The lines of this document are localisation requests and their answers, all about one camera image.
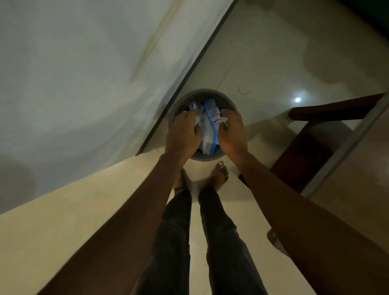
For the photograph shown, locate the person's right forearm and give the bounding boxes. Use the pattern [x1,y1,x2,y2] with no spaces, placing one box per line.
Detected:
[238,152,389,295]

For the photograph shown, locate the clear zip plastic bag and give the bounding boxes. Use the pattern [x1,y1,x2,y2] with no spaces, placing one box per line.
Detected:
[188,98,229,154]

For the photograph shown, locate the dark round waste bin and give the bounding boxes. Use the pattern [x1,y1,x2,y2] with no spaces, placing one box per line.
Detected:
[169,88,239,162]

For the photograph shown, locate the green armchair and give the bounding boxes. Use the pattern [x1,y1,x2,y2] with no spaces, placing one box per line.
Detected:
[339,0,389,38]

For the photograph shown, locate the brown wooden table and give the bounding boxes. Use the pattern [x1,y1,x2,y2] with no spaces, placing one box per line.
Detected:
[238,91,389,253]

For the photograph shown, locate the person's right foot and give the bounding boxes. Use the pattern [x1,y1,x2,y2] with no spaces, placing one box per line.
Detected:
[203,161,229,192]

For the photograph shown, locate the person's dark trousers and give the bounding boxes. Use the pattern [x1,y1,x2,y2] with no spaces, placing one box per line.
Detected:
[130,187,268,295]

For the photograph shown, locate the person's right hand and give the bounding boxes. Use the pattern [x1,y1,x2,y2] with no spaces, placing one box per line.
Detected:
[217,109,249,166]

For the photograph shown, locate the person's left hand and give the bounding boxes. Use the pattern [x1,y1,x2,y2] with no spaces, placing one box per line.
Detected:
[165,110,202,165]

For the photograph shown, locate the person's left forearm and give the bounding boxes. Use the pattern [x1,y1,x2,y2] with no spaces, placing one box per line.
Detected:
[36,153,183,295]

